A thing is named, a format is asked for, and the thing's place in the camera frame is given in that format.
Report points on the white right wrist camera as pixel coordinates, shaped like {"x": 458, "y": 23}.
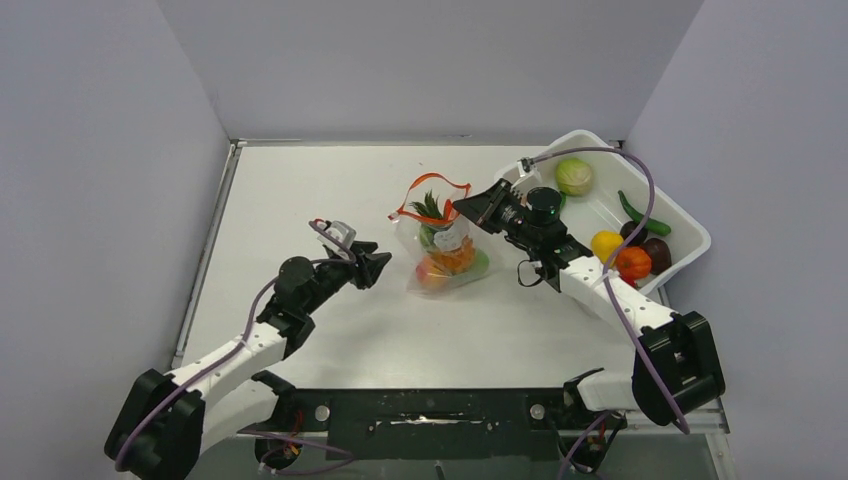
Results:
{"x": 527, "y": 178}

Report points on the clear zip bag orange zipper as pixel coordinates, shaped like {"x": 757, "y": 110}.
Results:
{"x": 406, "y": 230}

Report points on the dark red beet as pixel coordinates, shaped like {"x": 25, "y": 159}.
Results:
{"x": 659, "y": 253}

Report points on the toy pineapple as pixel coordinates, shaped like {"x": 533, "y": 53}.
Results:
{"x": 441, "y": 215}

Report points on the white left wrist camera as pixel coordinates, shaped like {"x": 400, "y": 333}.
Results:
{"x": 335, "y": 233}

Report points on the dark green cucumber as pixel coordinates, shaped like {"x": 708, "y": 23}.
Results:
{"x": 652, "y": 225}

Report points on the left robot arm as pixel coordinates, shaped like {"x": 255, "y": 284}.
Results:
{"x": 166, "y": 421}

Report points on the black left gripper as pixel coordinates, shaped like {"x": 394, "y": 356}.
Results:
{"x": 367, "y": 265}

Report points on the yellow pear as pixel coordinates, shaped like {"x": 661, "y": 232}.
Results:
{"x": 604, "y": 243}

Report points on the small green cabbage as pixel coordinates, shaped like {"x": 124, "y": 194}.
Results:
{"x": 426, "y": 236}

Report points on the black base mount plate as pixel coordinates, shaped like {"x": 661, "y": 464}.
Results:
{"x": 454, "y": 424}

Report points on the white plastic bin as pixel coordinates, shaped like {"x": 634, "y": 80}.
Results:
{"x": 600, "y": 209}

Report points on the white garlic bulb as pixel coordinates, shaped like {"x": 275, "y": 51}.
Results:
{"x": 452, "y": 238}

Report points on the dark avocado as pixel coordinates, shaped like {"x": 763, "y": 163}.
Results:
{"x": 633, "y": 236}

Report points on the toy peach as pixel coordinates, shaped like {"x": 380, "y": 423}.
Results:
{"x": 430, "y": 275}

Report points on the orange pumpkin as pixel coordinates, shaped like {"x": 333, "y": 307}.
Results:
{"x": 633, "y": 263}

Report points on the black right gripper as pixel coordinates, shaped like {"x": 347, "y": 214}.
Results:
{"x": 483, "y": 209}

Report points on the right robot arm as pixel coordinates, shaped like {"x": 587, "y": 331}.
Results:
{"x": 676, "y": 368}

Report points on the pale green cabbage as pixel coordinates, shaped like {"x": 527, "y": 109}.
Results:
{"x": 574, "y": 177}

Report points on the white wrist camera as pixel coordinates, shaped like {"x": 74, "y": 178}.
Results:
{"x": 527, "y": 178}
{"x": 335, "y": 233}

